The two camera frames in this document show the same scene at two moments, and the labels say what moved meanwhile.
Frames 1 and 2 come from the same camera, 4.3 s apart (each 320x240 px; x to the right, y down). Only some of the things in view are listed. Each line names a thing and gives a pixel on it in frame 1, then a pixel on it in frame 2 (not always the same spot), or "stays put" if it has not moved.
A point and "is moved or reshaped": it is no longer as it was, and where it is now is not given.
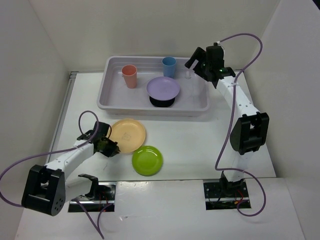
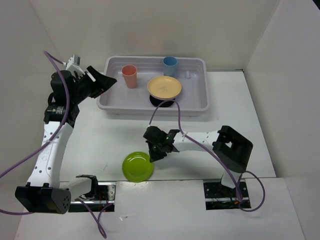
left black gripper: [111, 152] → [104, 82]
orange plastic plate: [129, 134] → [164, 87]
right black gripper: [199, 54] → [154, 156]
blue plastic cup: [169, 65] stays put
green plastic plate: [147, 160] is moved or reshaped
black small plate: [163, 104] stays put
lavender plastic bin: [113, 98] stays put
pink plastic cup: [129, 73] stays put
